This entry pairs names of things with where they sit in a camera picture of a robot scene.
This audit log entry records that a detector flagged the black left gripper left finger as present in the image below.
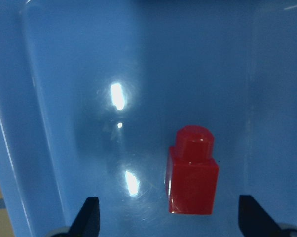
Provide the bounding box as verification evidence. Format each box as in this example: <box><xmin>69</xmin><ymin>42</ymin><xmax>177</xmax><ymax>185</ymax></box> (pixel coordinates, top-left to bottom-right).
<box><xmin>68</xmin><ymin>197</ymin><xmax>100</xmax><ymax>237</ymax></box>

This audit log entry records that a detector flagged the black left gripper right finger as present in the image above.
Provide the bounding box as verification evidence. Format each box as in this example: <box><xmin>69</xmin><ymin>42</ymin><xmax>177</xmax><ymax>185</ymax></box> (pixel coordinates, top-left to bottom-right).
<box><xmin>238</xmin><ymin>195</ymin><xmax>281</xmax><ymax>237</ymax></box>

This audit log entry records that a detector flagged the red block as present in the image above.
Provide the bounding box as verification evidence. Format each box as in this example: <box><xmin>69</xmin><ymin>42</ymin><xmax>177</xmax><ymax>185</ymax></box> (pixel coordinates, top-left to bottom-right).
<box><xmin>165</xmin><ymin>125</ymin><xmax>219</xmax><ymax>215</ymax></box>

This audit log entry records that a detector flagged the blue plastic tray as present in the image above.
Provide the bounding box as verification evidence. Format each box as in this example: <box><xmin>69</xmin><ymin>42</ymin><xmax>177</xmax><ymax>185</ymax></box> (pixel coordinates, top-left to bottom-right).
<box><xmin>0</xmin><ymin>0</ymin><xmax>297</xmax><ymax>237</ymax></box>

